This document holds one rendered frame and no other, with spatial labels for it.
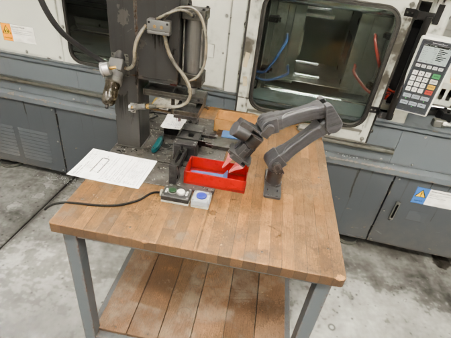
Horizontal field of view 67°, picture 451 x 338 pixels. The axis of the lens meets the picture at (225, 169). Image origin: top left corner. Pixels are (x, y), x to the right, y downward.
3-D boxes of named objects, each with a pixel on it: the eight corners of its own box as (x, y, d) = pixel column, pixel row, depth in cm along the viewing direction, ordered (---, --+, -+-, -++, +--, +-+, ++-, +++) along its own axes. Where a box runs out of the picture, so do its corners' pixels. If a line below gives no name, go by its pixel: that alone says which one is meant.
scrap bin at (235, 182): (244, 194, 137) (246, 182, 134) (183, 183, 139) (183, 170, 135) (247, 177, 147) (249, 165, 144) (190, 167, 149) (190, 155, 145)
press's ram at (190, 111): (198, 128, 142) (204, 55, 125) (137, 118, 144) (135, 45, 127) (207, 110, 157) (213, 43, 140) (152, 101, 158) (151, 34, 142)
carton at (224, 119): (260, 139, 178) (263, 126, 173) (213, 132, 179) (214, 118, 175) (262, 129, 188) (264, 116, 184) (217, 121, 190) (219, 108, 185)
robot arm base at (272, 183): (266, 181, 132) (284, 184, 132) (268, 155, 149) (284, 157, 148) (262, 197, 137) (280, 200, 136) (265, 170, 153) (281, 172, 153)
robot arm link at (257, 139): (241, 146, 128) (252, 133, 124) (239, 137, 132) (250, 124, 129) (255, 153, 131) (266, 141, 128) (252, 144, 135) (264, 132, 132)
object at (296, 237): (287, 407, 157) (347, 279, 106) (81, 362, 163) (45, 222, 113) (288, 235, 249) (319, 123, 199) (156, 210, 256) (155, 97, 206)
